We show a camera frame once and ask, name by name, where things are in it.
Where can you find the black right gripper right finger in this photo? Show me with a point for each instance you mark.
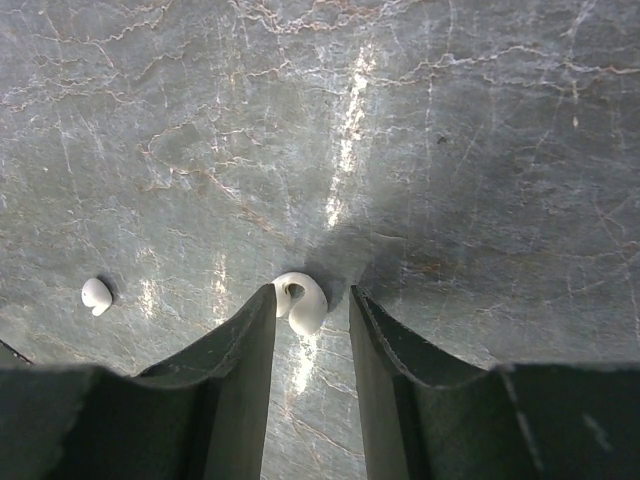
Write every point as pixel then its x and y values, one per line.
pixel 426 414

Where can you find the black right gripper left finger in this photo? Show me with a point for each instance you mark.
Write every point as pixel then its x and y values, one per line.
pixel 199 414

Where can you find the white hooked earbud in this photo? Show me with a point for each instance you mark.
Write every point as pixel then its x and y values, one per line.
pixel 300 300

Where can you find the white bean earbud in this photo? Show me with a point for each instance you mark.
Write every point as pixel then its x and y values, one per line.
pixel 96 296

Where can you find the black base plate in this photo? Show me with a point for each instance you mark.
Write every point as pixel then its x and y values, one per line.
pixel 9 357

